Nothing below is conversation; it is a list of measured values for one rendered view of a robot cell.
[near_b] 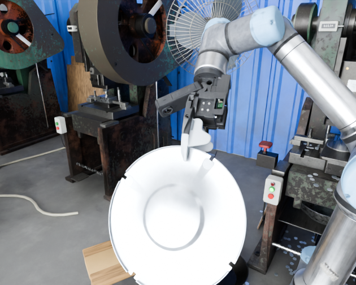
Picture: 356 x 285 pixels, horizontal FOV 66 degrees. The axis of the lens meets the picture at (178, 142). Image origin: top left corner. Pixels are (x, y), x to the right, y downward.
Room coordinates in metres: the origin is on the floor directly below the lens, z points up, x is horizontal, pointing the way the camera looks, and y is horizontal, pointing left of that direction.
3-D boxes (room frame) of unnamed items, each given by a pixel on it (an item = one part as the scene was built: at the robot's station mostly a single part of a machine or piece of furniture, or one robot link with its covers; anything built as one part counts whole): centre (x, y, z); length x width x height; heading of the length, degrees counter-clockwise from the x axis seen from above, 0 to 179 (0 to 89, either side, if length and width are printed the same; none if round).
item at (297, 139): (1.42, -0.72, 0.76); 0.17 x 0.06 x 0.10; 56
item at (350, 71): (1.29, -0.83, 1.04); 0.17 x 0.15 x 0.30; 146
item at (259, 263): (1.59, -0.71, 0.45); 0.92 x 0.12 x 0.90; 146
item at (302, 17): (1.48, -0.66, 1.31); 0.22 x 0.12 x 0.22; 146
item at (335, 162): (1.18, -0.76, 0.72); 0.25 x 0.14 x 0.14; 146
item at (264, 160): (1.30, -0.47, 0.62); 0.10 x 0.06 x 0.20; 56
